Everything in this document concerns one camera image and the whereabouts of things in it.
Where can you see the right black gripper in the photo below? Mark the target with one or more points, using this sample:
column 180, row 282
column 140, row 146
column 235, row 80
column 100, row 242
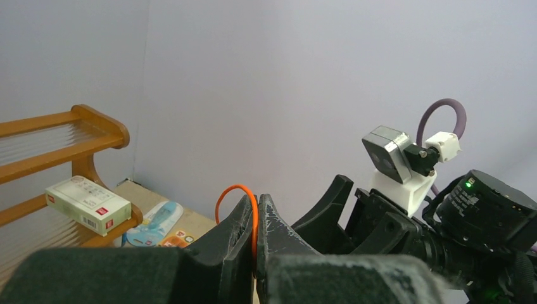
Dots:
column 376, row 225

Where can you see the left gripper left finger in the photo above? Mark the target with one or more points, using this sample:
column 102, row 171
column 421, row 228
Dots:
column 215, row 268

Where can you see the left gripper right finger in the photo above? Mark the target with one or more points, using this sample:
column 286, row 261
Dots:
column 289, row 270

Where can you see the orange snack packet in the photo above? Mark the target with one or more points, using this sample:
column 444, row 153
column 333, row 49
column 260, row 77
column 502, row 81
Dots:
column 179, row 238

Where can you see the white red carton box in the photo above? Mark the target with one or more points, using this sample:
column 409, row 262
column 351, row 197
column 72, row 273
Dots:
column 89, row 204

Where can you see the wooden two-tier shelf rack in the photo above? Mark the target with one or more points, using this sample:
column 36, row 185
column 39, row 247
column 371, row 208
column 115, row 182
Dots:
column 38, row 152

